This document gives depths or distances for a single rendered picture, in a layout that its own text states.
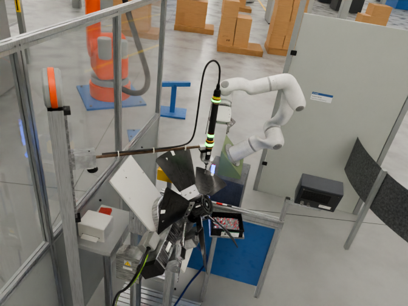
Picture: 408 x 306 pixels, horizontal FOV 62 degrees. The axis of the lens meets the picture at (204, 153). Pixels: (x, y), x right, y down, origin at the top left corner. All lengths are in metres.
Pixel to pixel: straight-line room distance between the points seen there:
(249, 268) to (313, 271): 0.80
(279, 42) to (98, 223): 8.46
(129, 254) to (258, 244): 1.01
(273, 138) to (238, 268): 1.09
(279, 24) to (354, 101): 6.45
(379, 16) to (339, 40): 10.70
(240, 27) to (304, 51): 5.97
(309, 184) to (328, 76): 1.51
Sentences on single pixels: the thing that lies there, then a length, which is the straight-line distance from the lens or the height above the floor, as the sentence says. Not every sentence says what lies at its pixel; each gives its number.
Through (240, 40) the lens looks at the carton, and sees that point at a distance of 9.37.
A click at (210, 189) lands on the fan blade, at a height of 1.19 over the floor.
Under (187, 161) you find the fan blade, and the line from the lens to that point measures 1.93.
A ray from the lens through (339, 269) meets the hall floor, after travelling 3.60.
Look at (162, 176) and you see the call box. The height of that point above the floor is 1.02.
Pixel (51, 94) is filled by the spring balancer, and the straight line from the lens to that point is 1.41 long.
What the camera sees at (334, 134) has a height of 0.92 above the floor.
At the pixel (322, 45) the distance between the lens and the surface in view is 3.41.
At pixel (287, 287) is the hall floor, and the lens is 3.25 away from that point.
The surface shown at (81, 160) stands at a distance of 1.62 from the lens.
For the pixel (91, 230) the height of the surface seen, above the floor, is 0.94.
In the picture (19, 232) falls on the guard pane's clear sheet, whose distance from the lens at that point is 1.80.
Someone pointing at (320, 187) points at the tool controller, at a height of 1.23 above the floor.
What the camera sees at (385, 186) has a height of 0.84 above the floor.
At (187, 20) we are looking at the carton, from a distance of 10.99.
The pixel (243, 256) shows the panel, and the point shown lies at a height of 0.41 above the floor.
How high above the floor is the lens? 2.45
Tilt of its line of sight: 32 degrees down
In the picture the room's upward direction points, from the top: 8 degrees clockwise
